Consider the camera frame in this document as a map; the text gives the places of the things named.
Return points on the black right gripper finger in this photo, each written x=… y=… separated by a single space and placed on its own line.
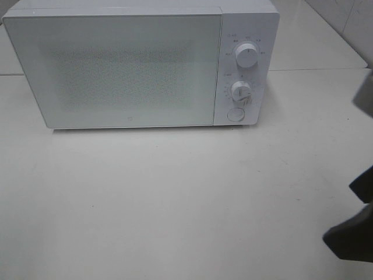
x=362 y=186
x=352 y=239

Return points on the round door release button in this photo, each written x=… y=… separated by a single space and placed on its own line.
x=236 y=114

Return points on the white microwave knob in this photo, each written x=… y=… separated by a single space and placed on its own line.
x=246 y=55
x=240 y=91

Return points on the white microwave door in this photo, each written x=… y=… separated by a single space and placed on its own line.
x=120 y=71

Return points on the white microwave oven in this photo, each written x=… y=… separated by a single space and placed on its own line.
x=253 y=22

